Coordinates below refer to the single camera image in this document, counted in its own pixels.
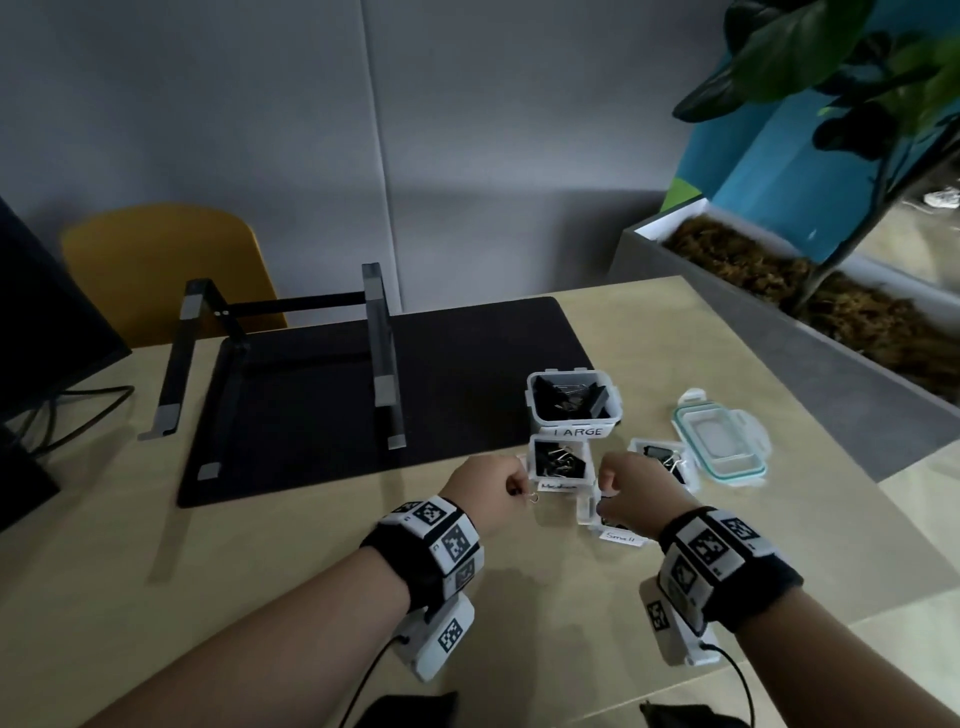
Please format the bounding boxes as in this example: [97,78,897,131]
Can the person's right forearm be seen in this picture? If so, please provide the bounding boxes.
[731,588,960,728]

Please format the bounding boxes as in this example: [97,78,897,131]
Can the heap of large binder clips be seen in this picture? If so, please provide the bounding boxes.
[533,374,613,421]

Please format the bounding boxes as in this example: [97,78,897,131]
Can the left wrist marker band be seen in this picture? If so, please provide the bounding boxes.
[359,496,485,609]

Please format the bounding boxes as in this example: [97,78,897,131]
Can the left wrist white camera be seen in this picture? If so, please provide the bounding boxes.
[391,592,476,682]

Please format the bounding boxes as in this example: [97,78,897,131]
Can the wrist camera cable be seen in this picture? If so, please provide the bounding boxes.
[337,635,410,728]
[701,643,755,728]

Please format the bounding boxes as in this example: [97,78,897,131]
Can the green leafy plant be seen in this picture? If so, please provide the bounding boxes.
[672,0,960,309]

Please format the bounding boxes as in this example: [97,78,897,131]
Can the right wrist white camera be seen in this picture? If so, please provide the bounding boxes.
[638,575,723,669]

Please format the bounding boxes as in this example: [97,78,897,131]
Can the black monitor cables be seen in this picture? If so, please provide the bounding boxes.
[14,384,136,455]

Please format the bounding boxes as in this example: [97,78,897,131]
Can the person's left forearm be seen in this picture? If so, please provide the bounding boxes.
[82,547,412,728]

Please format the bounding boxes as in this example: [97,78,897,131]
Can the yellow chair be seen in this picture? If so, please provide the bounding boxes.
[61,204,289,348]

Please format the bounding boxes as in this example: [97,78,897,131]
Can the person's right hand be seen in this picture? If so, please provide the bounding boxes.
[596,449,703,543]

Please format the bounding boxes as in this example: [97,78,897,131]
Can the black metal laptop stand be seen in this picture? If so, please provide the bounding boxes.
[138,262,409,451]

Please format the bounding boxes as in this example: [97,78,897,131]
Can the grey planter with moss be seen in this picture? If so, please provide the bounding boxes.
[608,196,960,481]

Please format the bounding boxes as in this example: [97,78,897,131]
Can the black computer monitor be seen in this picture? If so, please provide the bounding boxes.
[0,196,135,534]

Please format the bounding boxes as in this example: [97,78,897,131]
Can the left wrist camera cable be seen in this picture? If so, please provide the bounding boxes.
[337,635,410,728]

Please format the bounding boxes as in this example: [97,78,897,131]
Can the clear lid with green seal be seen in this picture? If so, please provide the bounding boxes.
[671,387,772,489]

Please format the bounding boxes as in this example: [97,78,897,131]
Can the brown moss filling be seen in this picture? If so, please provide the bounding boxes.
[665,217,960,406]

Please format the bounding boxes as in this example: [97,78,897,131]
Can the person's black clothing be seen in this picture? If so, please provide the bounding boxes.
[341,691,751,728]

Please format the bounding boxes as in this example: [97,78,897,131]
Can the black desk mat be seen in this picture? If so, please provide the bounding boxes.
[177,296,595,509]

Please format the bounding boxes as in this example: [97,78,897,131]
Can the right wrist marker band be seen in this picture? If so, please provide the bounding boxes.
[656,506,804,635]

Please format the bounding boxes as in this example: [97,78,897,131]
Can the container labelled large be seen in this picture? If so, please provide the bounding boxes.
[524,367,625,442]

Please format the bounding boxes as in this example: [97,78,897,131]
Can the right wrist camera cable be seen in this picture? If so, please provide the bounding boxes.
[701,643,755,728]

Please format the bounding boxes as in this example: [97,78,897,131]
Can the wrist white camera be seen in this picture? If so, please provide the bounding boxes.
[391,592,476,682]
[638,575,723,669]

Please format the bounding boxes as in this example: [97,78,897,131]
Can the wrist marker band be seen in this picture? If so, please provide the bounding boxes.
[359,496,485,609]
[656,506,804,635]

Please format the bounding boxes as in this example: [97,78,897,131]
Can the person's left hand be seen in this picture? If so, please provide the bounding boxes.
[438,453,530,538]

